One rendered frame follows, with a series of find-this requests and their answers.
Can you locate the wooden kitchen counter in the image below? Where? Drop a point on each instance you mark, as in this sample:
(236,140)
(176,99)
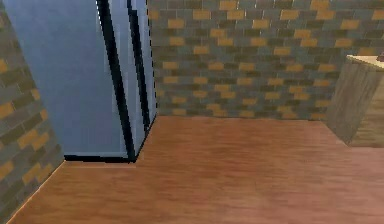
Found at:
(360,100)

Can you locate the blue grey fridge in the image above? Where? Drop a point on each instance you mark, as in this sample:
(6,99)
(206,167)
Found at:
(73,83)

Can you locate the small dark red object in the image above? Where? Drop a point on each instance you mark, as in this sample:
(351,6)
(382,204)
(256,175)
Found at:
(381,57)

